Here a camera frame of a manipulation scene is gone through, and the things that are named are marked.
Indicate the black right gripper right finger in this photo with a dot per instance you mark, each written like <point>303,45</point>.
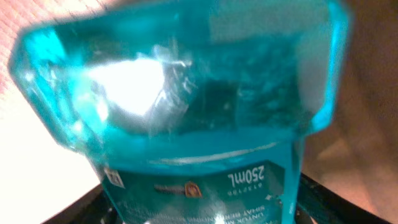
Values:
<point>318,204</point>

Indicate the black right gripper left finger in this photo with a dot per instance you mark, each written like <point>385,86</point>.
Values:
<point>94,207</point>

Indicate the teal mouthwash bottle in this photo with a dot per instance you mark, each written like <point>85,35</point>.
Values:
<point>189,111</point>

